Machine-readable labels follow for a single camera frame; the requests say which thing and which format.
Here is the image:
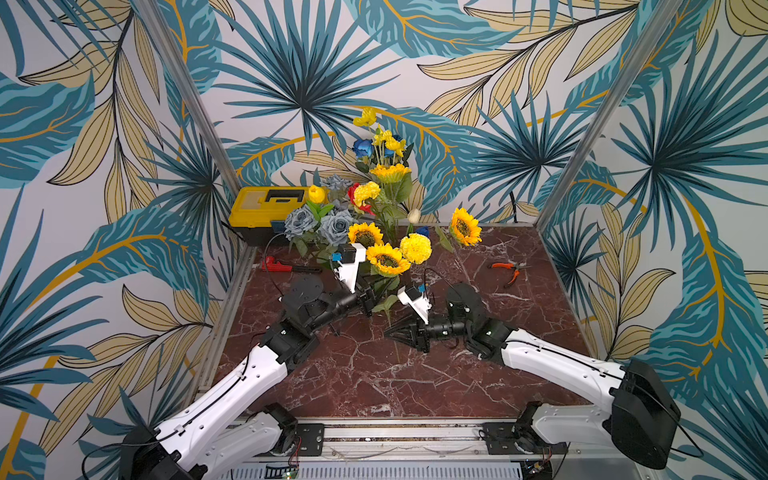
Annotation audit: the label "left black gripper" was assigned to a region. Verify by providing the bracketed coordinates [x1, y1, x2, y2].
[307, 268, 398, 333]

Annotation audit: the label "yellow sunflower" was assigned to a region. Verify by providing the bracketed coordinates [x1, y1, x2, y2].
[348, 223, 384, 248]
[364, 244, 411, 314]

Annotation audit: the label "yellow marigold flower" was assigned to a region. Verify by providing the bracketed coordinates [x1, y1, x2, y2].
[399, 233, 432, 265]

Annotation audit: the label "yellow tulip flower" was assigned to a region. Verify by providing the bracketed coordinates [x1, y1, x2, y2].
[306, 185, 334, 221]

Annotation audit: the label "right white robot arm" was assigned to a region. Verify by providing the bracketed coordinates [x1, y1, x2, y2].
[385, 283, 681, 470]

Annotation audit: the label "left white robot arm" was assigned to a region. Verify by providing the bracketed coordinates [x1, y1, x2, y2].
[118, 276, 381, 479]

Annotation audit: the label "grey blue rose bunch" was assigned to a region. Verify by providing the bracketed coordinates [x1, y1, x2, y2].
[284, 204, 356, 266]

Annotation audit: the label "red pipe wrench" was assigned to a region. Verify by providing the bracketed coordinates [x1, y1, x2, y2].
[261, 256, 322, 274]

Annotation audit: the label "tall mixed flower bouquet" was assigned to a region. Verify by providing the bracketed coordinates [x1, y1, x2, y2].
[348, 107, 413, 243]

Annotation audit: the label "tall sunflower on right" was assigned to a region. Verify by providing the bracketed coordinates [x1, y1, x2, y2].
[436, 208, 482, 252]

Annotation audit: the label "yellow black toolbox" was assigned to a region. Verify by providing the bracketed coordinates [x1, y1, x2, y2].
[228, 187, 309, 247]

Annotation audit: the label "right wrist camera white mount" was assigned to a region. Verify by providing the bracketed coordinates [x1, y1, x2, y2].
[397, 286, 432, 325]

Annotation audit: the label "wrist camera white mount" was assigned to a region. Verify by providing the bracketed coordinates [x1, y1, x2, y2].
[397, 286, 432, 325]
[331, 243, 366, 293]

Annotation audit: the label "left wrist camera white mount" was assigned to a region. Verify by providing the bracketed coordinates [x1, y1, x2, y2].
[331, 243, 366, 293]

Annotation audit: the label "orange handled pliers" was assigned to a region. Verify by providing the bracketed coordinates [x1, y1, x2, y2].
[487, 261, 528, 289]

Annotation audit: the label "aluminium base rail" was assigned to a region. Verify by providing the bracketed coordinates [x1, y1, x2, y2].
[239, 416, 601, 480]

